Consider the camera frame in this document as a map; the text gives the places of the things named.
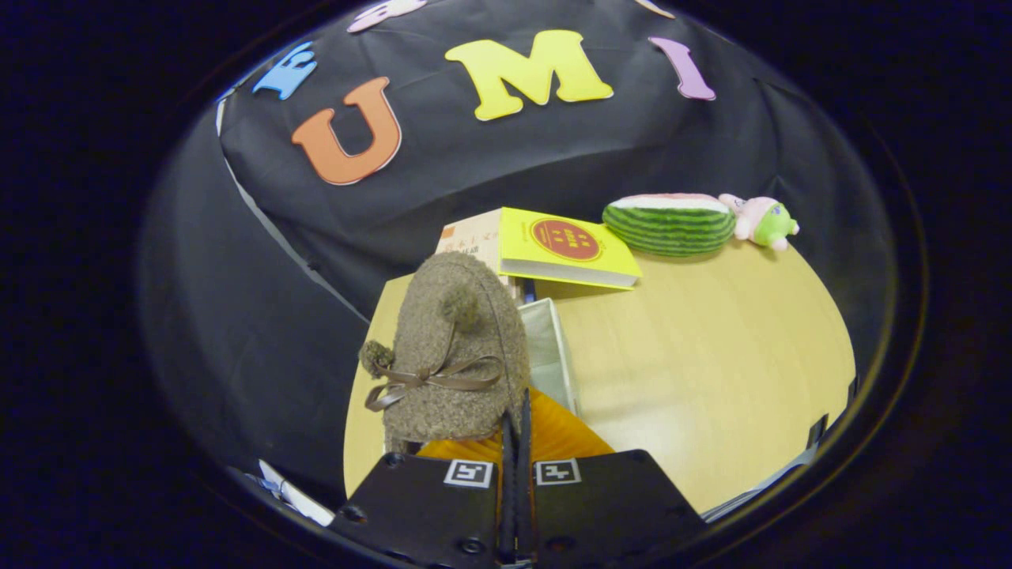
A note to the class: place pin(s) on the watermelon plush toy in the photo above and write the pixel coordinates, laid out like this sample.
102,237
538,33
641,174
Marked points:
668,227

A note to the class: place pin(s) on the beige book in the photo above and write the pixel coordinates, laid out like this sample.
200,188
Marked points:
474,235

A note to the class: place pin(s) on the cream fabric storage box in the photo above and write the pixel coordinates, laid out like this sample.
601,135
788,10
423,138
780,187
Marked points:
545,348

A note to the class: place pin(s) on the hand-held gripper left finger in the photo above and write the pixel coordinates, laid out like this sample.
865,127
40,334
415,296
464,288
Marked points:
427,506

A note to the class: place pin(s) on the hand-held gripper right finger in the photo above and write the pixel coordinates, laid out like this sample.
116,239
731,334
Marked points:
609,506

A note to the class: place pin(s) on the yellow book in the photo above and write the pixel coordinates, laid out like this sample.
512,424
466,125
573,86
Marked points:
565,241

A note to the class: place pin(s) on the brown fuzzy shoe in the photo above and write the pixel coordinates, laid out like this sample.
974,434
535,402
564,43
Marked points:
451,340

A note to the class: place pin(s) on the white blue printed paper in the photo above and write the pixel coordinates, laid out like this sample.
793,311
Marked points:
296,494

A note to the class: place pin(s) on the pink green plush toy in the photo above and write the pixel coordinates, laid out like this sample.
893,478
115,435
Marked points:
763,221

